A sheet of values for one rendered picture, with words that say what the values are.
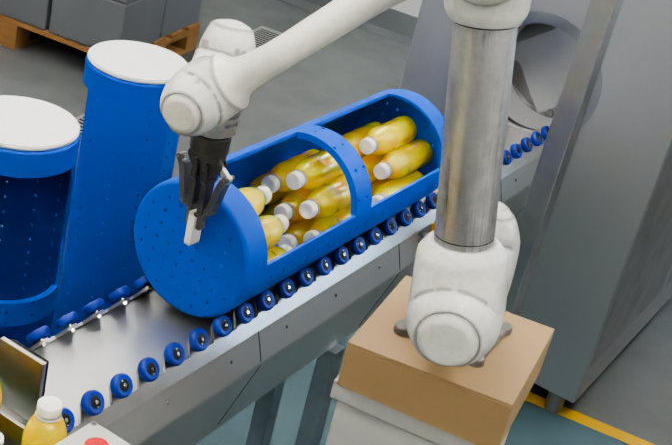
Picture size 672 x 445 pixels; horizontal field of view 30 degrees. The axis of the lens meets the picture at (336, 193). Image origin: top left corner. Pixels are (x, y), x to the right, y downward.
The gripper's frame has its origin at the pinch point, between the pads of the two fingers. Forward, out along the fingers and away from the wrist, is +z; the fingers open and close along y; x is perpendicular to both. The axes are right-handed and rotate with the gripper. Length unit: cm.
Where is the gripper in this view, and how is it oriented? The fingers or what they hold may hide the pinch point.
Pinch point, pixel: (194, 226)
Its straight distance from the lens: 240.1
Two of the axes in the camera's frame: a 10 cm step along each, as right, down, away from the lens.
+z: -2.1, 8.8, 4.3
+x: 5.8, -2.4, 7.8
